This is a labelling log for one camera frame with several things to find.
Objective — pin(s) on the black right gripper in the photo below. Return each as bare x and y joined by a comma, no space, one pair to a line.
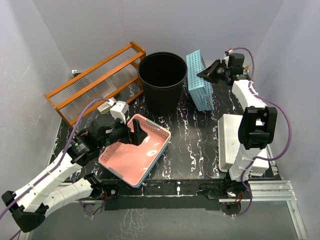
208,73

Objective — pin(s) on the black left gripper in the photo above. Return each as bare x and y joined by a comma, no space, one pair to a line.
136,137

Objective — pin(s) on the blue plastic basket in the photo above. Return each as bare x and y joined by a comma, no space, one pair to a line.
199,89

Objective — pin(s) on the pink plastic basket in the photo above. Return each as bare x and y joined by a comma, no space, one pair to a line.
131,163

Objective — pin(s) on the large black plastic bin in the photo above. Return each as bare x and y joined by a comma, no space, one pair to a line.
162,75

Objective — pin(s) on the white perforated plastic basket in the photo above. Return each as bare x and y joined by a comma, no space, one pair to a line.
229,145

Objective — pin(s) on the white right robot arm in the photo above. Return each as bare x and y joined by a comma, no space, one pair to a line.
242,139

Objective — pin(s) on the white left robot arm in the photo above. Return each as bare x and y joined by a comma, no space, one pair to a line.
30,205

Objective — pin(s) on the small beige box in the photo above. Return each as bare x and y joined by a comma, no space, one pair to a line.
106,106

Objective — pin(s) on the blue tray under pink basket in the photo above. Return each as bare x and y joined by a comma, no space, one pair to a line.
161,170

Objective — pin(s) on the orange wooden rack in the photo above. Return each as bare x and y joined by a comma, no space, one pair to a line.
113,77

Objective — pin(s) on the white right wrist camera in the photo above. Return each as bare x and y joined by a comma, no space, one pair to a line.
230,61

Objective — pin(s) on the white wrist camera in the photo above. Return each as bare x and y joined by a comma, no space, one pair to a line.
230,61
118,111

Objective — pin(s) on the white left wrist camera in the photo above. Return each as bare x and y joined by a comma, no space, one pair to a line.
118,111

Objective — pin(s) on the aluminium front frame rail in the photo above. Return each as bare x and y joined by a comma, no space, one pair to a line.
206,194

